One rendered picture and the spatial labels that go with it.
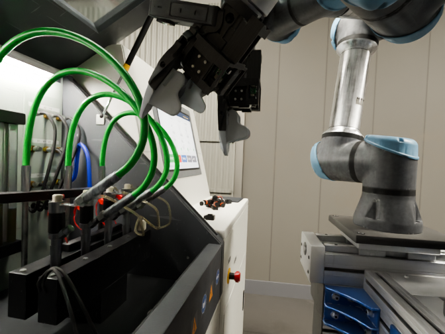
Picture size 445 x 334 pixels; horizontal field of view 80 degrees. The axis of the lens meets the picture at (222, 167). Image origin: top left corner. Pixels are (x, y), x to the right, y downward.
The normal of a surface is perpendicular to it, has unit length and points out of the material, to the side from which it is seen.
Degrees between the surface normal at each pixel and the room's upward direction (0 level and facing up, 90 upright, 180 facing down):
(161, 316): 0
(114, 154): 90
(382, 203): 72
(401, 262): 90
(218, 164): 90
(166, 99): 92
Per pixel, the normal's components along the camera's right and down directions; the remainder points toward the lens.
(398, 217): -0.15, -0.28
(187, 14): -0.38, 0.23
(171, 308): 0.04, -1.00
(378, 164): -0.80, -0.01
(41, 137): 0.98, 0.04
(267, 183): -0.13, 0.02
